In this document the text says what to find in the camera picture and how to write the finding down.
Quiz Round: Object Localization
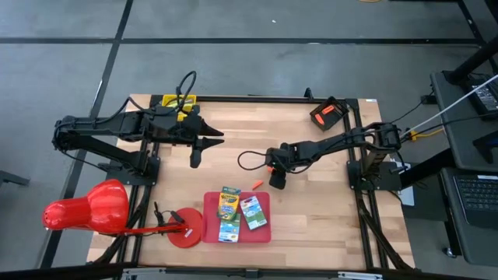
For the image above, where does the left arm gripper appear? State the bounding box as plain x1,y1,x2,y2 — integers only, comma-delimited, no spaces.
149,105,226,170

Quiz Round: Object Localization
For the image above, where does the green white card box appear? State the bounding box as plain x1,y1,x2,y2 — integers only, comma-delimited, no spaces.
239,195,268,231

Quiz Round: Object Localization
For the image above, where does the yellow washable Crayola crayon box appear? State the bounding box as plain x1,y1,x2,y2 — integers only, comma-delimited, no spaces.
216,186,242,222

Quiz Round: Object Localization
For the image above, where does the green yellow Crayola crayon box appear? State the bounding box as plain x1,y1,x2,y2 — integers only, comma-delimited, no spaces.
217,213,242,243

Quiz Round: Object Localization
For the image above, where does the yellow plastic bin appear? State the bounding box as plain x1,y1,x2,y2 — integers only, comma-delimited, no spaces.
161,94,198,122

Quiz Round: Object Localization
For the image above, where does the black orange device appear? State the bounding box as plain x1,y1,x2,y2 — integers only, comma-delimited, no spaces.
309,96,350,132

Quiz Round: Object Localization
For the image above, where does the red plastic tray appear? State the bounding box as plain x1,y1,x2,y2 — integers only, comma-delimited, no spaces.
202,191,272,244

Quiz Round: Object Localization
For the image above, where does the red desk lamp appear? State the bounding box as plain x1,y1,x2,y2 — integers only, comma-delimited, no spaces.
40,178,205,249

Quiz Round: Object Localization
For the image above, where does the white paper sheet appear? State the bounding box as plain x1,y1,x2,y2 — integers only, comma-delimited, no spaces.
398,186,416,207

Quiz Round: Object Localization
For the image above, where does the gray side desk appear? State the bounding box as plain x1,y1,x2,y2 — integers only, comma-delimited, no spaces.
430,69,498,172

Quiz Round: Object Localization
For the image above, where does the dark furniture leg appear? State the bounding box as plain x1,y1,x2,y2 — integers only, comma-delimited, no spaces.
0,170,30,188

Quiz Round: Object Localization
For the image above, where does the black crossbar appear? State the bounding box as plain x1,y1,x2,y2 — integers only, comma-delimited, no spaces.
0,261,498,280

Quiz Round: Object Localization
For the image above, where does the black laptop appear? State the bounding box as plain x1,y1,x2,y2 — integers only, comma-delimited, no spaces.
453,173,498,230

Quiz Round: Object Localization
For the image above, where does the black device with label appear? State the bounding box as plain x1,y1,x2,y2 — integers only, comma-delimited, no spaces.
461,75,498,116

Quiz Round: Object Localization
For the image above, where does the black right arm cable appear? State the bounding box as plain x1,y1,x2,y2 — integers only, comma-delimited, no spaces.
237,150,270,173

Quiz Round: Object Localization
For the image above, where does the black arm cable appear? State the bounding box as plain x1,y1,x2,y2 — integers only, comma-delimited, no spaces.
93,70,198,126
237,150,270,173

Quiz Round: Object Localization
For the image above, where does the black aluminium table frame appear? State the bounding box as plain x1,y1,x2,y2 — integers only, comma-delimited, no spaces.
93,93,416,273

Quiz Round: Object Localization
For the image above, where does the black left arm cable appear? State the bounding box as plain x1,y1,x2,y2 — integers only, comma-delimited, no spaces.
93,70,198,126

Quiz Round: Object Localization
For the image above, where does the black lamp cable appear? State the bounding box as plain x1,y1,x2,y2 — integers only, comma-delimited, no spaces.
153,201,186,236

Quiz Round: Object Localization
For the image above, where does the yellow cable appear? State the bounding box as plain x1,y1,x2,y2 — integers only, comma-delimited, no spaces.
409,127,445,142

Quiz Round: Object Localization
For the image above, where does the silver metal bracket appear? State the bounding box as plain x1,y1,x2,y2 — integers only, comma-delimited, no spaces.
337,271,384,280
121,267,167,280

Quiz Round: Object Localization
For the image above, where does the white cable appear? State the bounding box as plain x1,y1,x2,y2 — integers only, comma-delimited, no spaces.
400,74,498,138

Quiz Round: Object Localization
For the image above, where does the black diagonal post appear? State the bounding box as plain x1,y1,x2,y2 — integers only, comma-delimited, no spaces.
443,37,498,86

